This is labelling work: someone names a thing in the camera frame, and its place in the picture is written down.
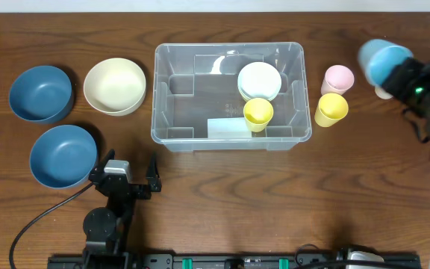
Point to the white small bowl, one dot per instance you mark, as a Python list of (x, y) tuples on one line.
[(259, 80)]

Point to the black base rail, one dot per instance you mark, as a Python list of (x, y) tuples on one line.
[(307, 255)]

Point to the blue bowl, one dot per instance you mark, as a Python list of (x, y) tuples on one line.
[(42, 95), (63, 157)]

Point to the upper blue bowl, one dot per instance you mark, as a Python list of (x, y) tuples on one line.
[(42, 95)]

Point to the cream bowl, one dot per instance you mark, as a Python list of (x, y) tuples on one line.
[(116, 87)]

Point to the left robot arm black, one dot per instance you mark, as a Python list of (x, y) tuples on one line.
[(106, 228)]

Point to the light blue cup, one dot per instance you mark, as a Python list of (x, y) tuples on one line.
[(378, 58)]

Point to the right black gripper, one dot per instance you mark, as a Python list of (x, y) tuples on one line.
[(399, 80)]

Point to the clear plastic storage container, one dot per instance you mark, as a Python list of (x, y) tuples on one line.
[(197, 104)]

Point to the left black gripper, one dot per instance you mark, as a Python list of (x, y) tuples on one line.
[(126, 189)]

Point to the cream white cup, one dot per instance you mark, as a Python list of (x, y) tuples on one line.
[(382, 94)]

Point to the lower blue bowl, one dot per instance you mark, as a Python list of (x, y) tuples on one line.
[(63, 157)]

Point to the yellow cup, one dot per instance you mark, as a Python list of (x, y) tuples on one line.
[(258, 113), (331, 108)]

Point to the pink cup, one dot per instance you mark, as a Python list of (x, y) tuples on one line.
[(338, 79)]

